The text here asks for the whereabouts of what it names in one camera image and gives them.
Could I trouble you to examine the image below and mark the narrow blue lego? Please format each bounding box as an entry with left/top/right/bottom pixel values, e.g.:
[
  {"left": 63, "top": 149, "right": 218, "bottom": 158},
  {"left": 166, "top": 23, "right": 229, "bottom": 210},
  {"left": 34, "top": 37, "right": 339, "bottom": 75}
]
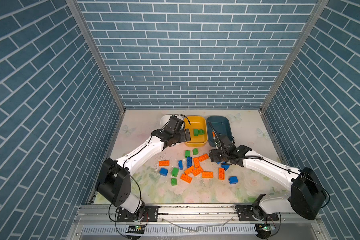
[{"left": 178, "top": 161, "right": 184, "bottom": 170}]

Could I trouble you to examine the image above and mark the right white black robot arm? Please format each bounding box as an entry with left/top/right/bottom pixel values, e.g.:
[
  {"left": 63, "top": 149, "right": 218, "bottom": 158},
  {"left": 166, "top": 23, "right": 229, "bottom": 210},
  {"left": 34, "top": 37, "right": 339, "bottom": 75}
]
[{"left": 209, "top": 135, "right": 331, "bottom": 221}]

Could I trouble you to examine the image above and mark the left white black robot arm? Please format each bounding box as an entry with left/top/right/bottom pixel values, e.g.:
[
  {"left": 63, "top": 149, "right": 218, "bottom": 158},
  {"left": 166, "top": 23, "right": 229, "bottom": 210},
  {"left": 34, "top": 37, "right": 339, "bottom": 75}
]
[{"left": 95, "top": 115, "right": 191, "bottom": 221}]

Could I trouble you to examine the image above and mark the white plastic container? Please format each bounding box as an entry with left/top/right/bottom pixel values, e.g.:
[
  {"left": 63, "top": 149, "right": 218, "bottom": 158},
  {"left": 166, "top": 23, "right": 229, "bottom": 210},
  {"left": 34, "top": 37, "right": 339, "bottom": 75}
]
[{"left": 159, "top": 115, "right": 171, "bottom": 129}]

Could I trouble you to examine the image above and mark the green lego below top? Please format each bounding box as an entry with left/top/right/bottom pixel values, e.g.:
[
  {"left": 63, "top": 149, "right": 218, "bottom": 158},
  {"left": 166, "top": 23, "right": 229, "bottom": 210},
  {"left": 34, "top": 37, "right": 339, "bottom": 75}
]
[{"left": 185, "top": 150, "right": 191, "bottom": 158}]

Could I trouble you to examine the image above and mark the yellow plastic container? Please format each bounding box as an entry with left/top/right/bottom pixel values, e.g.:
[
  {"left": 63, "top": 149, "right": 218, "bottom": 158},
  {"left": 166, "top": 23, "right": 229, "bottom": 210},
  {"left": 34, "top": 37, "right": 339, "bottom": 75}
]
[{"left": 185, "top": 116, "right": 208, "bottom": 148}]

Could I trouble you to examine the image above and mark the dark teal plastic container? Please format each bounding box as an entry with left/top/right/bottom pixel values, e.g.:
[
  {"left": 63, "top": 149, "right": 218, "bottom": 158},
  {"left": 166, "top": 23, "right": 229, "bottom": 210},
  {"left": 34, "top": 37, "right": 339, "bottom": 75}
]
[{"left": 207, "top": 116, "right": 234, "bottom": 148}]

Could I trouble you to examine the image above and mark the blue lego bottom right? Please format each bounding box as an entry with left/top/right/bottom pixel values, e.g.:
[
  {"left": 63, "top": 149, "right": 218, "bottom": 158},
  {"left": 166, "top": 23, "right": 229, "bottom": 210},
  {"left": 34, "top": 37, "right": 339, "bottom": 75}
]
[{"left": 229, "top": 176, "right": 239, "bottom": 185}]

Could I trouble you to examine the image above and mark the tall blue lego centre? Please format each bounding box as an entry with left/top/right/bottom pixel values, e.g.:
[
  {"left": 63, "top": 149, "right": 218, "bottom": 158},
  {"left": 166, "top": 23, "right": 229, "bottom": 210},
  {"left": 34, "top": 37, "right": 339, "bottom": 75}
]
[{"left": 187, "top": 157, "right": 193, "bottom": 168}]

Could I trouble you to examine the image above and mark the orange lego diagonal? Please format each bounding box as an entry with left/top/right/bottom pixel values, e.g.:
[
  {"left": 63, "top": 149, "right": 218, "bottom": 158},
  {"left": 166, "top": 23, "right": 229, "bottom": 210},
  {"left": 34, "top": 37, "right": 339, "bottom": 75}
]
[{"left": 184, "top": 166, "right": 195, "bottom": 175}]

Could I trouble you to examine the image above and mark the blue lego left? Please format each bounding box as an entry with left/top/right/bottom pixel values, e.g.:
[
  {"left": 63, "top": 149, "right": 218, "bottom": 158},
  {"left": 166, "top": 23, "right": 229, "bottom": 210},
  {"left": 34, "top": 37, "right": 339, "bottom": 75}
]
[{"left": 159, "top": 168, "right": 169, "bottom": 177}]

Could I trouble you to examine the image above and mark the green lego bottom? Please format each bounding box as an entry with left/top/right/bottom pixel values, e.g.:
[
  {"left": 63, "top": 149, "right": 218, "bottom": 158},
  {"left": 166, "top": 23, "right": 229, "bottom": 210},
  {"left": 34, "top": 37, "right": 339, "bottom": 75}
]
[{"left": 171, "top": 178, "right": 178, "bottom": 186}]

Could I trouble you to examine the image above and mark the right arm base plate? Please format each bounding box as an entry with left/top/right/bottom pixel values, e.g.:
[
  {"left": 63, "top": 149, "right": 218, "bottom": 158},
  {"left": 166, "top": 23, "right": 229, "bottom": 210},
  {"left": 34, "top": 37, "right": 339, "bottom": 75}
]
[{"left": 234, "top": 204, "right": 280, "bottom": 222}]

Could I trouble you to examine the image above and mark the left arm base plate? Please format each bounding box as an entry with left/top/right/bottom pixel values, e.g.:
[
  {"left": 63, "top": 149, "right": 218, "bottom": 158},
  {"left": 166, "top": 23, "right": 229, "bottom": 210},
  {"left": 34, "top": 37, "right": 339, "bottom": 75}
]
[{"left": 116, "top": 205, "right": 160, "bottom": 223}]

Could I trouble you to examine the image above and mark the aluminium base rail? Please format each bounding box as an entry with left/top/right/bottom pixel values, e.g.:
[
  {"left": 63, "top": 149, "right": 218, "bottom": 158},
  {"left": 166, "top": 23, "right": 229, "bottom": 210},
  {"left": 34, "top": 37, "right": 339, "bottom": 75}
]
[{"left": 67, "top": 204, "right": 330, "bottom": 240}]

